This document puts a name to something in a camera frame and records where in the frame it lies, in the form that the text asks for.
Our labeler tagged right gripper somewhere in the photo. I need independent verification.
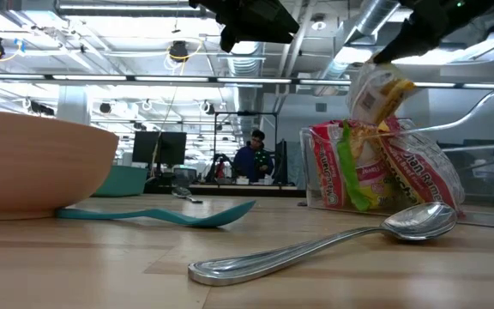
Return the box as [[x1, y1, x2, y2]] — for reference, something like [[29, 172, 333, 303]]
[[373, 0, 462, 64]]

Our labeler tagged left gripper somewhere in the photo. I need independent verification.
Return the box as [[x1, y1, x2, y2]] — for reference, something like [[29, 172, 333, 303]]
[[189, 0, 300, 53]]

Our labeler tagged yellow noodle packet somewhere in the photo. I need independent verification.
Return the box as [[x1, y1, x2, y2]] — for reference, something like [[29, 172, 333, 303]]
[[346, 62, 418, 126]]

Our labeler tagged roast beef ramen packet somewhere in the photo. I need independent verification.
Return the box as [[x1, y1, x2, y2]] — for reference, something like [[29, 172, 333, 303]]
[[375, 115, 467, 214]]

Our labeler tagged small red ramen packet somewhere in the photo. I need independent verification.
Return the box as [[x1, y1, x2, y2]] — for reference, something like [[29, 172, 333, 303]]
[[336, 121, 397, 212]]

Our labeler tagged shiny silver spoon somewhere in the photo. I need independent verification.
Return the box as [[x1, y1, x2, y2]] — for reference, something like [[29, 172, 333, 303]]
[[187, 201, 459, 288]]

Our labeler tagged small teal plastic bin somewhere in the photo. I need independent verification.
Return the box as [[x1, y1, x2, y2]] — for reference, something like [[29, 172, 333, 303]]
[[92, 166, 149, 197]]

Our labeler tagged black background equipment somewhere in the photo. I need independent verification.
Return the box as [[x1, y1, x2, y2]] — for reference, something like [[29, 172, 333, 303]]
[[272, 139, 290, 185]]

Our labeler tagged person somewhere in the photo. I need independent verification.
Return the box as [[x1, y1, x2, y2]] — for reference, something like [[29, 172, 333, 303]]
[[232, 129, 275, 184]]

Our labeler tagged black desk monitor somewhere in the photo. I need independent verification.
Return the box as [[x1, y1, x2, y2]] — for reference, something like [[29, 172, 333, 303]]
[[160, 131, 188, 167], [132, 130, 161, 167]]

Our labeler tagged clear plastic container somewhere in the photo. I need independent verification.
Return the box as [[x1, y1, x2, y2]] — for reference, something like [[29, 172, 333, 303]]
[[299, 83, 494, 230]]

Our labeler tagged long ceiling light strip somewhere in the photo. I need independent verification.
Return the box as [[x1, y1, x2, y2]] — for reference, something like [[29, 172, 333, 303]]
[[0, 72, 494, 90]]

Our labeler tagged slim silver duct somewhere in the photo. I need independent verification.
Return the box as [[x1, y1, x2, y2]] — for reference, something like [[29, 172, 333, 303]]
[[315, 0, 402, 82]]

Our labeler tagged large ribbed silver duct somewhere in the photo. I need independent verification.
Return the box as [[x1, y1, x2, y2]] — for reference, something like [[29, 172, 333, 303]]
[[220, 41, 268, 130]]

